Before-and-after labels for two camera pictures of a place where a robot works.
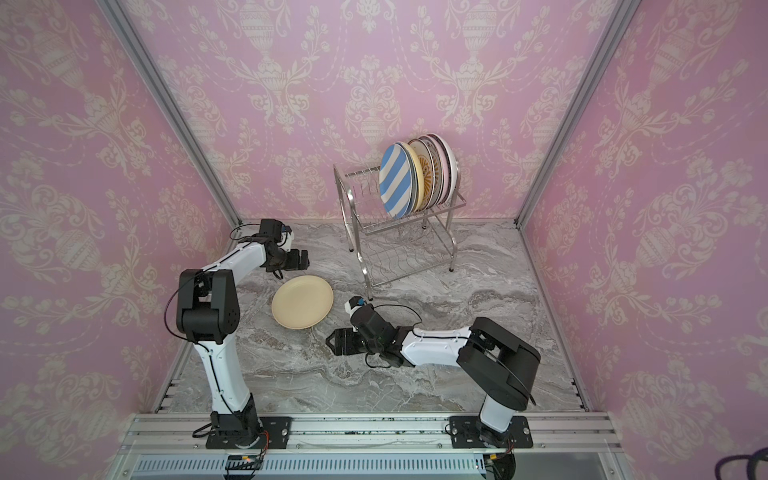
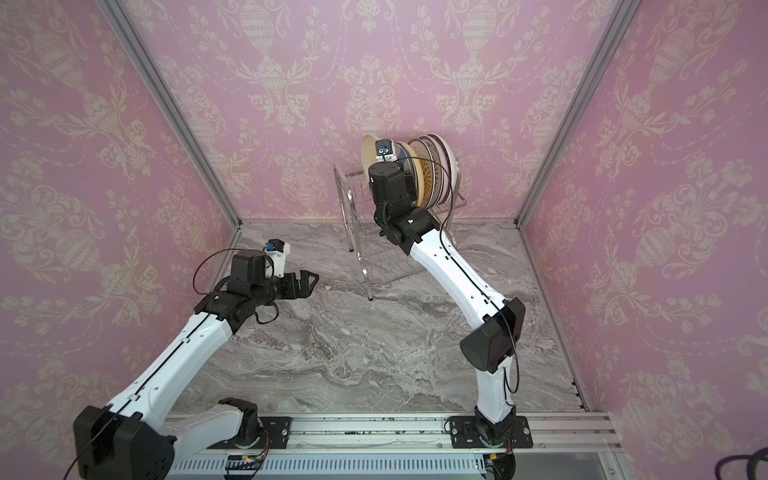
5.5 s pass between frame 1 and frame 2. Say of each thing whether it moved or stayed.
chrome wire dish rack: stayed
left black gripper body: moved
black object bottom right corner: stayed
